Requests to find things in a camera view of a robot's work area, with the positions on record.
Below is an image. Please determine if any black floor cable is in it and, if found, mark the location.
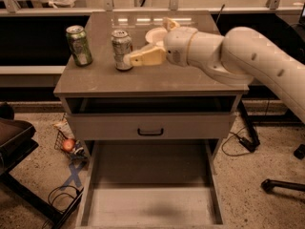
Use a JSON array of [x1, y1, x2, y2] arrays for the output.
[[41, 184, 82, 229]]

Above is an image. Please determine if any black chair leg caster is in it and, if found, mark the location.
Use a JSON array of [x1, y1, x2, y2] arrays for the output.
[[261, 178, 305, 193]]

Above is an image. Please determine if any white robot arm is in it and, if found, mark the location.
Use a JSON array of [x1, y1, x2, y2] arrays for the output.
[[123, 18, 305, 122]]

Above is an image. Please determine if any open middle drawer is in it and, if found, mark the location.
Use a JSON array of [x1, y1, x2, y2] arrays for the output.
[[75, 140, 227, 229]]

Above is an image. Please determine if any black wire basket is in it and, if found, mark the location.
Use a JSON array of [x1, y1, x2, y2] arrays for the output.
[[54, 132, 87, 160]]

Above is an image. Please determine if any red apple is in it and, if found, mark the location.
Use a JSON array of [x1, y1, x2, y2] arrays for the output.
[[62, 138, 75, 153]]

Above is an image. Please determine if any grey drawer cabinet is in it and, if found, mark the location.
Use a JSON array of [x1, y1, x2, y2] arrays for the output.
[[54, 11, 248, 155]]

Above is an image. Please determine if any white bowl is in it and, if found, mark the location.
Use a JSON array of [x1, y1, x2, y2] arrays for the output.
[[145, 27, 168, 46]]

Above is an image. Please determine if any black office chair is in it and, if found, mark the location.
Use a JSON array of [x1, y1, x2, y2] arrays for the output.
[[0, 102, 83, 229]]

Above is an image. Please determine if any silver 7up can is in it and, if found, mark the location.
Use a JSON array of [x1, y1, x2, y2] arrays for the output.
[[112, 30, 132, 71]]

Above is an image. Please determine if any grey top drawer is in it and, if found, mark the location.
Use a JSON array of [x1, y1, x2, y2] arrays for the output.
[[67, 114, 235, 140]]

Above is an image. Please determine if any black power adapter cable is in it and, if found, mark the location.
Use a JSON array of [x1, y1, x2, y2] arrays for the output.
[[220, 125, 259, 157]]

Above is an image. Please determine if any green soda can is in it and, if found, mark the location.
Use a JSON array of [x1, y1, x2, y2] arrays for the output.
[[66, 25, 92, 67]]

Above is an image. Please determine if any blue tape cross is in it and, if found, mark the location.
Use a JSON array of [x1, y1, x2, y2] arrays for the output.
[[63, 161, 87, 188]]

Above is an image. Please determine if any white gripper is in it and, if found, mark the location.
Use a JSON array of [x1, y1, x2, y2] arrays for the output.
[[128, 17, 198, 67]]

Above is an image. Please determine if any black drawer handle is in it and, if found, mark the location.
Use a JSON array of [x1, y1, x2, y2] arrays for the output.
[[137, 128, 164, 136]]

